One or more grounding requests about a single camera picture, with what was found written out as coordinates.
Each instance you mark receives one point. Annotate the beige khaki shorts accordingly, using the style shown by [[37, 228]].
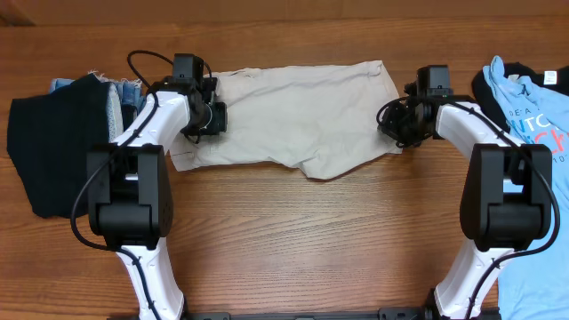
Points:
[[321, 120]]

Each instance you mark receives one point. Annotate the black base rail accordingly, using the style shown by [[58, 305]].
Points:
[[302, 315]]

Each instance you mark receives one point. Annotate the black folded garment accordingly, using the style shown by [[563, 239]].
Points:
[[49, 136]]

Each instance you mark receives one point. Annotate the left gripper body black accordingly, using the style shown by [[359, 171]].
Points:
[[212, 120]]

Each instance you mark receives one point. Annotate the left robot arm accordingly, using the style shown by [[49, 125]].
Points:
[[128, 189]]

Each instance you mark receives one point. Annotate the black garment right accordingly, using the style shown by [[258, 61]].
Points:
[[521, 101]]

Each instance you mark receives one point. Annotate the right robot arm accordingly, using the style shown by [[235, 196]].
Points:
[[508, 209]]

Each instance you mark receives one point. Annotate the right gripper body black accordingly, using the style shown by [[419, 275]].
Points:
[[393, 122]]

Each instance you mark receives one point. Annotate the blue denim shorts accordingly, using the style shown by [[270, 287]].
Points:
[[128, 95]]

